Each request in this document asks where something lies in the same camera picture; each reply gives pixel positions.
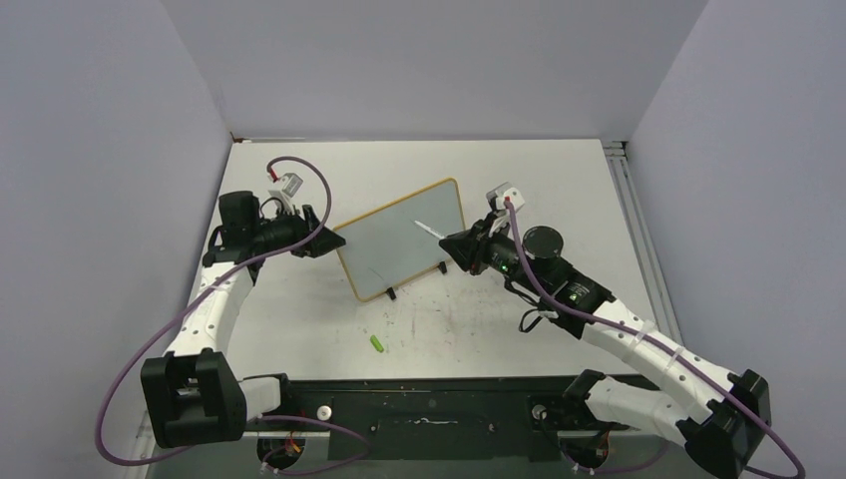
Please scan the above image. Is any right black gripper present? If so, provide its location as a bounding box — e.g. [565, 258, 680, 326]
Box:
[440, 211, 547, 297]

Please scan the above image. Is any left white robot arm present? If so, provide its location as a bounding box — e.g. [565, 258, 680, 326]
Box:
[141, 191, 346, 449]

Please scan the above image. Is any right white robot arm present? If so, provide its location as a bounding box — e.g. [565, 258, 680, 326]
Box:
[439, 214, 771, 478]

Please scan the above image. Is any yellow framed whiteboard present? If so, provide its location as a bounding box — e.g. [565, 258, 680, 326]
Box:
[334, 178, 467, 302]

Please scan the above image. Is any white green marker pen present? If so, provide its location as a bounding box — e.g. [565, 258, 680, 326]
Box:
[414, 220, 445, 240]

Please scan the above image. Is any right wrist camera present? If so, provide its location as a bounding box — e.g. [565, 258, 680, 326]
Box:
[485, 182, 525, 212]

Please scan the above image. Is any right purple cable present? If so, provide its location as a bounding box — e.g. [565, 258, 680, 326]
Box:
[502, 198, 806, 479]

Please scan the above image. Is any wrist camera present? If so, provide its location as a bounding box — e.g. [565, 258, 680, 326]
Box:
[485, 182, 525, 212]
[268, 173, 304, 199]

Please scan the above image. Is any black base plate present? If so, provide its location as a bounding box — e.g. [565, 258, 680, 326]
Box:
[246, 376, 620, 462]

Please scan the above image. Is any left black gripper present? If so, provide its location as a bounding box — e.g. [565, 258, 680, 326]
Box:
[250, 203, 344, 258]

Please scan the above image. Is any green marker cap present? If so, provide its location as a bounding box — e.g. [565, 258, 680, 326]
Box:
[369, 335, 384, 353]

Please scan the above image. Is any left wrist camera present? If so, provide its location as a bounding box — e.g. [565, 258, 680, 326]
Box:
[268, 173, 304, 199]

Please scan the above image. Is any aluminium rail frame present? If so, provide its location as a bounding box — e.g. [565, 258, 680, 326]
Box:
[602, 141, 683, 344]

